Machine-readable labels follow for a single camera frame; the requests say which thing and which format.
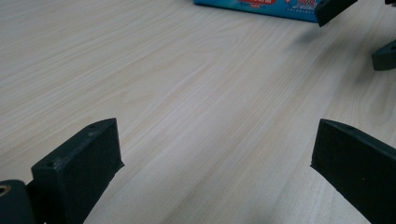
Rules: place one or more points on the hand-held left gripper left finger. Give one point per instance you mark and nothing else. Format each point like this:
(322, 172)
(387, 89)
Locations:
(81, 168)

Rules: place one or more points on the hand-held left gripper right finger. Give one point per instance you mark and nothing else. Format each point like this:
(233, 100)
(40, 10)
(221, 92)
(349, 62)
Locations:
(358, 174)

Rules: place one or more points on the blue wet wipes packet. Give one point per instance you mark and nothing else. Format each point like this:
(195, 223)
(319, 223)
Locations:
(224, 3)

